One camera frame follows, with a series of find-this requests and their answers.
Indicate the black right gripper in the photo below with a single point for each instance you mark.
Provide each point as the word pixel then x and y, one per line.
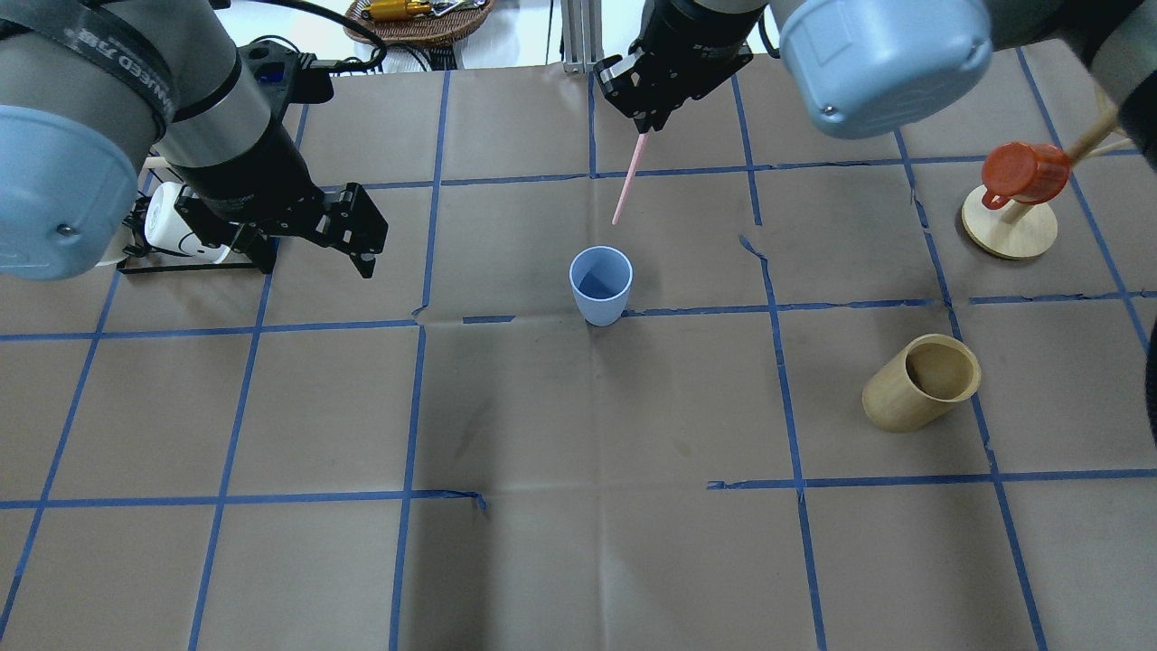
pixel 689 38

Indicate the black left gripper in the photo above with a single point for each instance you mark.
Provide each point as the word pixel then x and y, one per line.
pixel 246 179

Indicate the light blue plastic cup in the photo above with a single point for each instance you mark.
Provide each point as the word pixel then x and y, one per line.
pixel 601 279

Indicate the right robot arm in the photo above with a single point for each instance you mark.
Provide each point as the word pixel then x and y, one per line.
pixel 866 67

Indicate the orange cup on stand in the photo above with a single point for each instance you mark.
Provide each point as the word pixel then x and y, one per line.
pixel 1024 173

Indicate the bamboo wooden cup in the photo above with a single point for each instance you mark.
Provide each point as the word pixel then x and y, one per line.
pixel 928 378

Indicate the white smiley mug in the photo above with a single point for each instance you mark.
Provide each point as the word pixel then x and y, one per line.
pixel 170 222

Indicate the dark wicker basket with tools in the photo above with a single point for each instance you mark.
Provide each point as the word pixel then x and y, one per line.
pixel 420 23

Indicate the wooden mug tree stand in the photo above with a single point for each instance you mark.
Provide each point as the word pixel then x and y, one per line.
pixel 1019 231

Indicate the aluminium frame post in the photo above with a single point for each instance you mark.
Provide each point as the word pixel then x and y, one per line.
pixel 581 36

